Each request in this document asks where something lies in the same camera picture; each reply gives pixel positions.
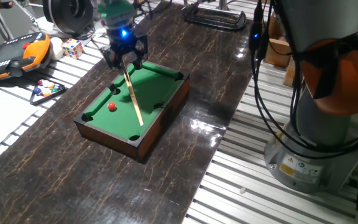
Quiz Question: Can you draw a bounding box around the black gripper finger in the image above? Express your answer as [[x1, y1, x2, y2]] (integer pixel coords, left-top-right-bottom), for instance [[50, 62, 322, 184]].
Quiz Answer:
[[101, 45, 123, 70], [131, 35, 149, 70]]

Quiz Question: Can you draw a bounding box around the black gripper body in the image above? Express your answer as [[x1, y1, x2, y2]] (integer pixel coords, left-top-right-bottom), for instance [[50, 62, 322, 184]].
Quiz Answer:
[[106, 24, 140, 56]]

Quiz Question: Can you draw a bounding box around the orange black teach pendant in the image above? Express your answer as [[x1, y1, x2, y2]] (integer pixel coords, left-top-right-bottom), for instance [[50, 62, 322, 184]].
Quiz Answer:
[[0, 32, 51, 83]]

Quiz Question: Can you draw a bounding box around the black triangle ball rack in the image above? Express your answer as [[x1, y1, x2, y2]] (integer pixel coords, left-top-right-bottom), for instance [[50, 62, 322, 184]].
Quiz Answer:
[[29, 78, 67, 106]]

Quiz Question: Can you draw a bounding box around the wooden pool cue black butt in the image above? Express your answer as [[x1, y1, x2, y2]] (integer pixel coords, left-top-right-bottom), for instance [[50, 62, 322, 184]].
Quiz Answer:
[[121, 57, 145, 127]]

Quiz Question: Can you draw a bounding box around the large white paper sheet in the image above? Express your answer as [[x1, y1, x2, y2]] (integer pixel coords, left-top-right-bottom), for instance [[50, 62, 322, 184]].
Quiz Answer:
[[0, 90, 40, 160]]

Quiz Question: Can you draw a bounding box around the black round spool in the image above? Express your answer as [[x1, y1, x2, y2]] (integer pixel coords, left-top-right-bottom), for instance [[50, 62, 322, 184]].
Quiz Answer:
[[42, 0, 94, 35]]

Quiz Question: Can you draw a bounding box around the dark marble pattern board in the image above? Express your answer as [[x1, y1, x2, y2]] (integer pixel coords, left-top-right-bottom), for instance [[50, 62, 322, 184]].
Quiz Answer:
[[0, 1, 254, 224]]

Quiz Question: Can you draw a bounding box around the rubiks cube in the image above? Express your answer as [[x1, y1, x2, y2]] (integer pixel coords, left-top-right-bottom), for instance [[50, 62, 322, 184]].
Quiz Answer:
[[62, 38, 85, 60]]

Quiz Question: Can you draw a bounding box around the mini green felt pool table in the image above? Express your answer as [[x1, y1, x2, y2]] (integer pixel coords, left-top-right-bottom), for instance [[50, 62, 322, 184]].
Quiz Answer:
[[73, 60, 191, 162]]

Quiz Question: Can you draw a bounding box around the black clamp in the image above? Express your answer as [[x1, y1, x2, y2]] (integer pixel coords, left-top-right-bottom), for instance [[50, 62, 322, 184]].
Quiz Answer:
[[183, 2, 247, 32]]

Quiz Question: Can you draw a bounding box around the flat cardboard box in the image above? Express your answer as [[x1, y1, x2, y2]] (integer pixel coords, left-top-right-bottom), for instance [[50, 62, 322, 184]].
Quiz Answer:
[[283, 57, 296, 88]]

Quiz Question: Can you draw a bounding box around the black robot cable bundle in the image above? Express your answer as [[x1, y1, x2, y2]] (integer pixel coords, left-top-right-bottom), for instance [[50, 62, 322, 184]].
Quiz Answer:
[[249, 0, 358, 160]]

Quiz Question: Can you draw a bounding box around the open cardboard box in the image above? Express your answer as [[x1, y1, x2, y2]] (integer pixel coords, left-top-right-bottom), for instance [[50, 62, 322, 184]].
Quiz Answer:
[[264, 15, 293, 68]]

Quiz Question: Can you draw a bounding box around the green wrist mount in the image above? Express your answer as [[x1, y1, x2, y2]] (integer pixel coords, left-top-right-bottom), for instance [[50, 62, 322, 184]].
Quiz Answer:
[[97, 0, 136, 19]]

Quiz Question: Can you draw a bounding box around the white egg shaped object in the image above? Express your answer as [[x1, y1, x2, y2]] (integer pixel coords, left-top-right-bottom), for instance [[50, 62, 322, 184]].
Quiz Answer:
[[48, 37, 65, 62]]

